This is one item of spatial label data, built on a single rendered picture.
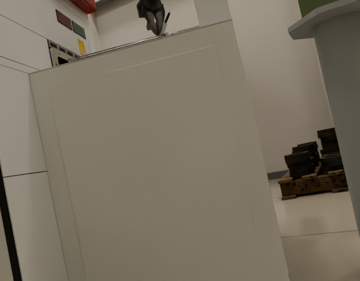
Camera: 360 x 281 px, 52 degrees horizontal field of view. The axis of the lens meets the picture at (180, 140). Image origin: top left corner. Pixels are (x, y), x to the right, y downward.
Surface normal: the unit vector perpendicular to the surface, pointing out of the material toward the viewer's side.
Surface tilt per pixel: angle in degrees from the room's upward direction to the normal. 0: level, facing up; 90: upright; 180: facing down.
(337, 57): 90
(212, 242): 90
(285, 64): 90
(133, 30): 90
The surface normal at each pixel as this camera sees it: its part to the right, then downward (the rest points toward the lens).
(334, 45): -0.69, 0.11
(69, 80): -0.18, 0.00
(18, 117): 0.96, -0.21
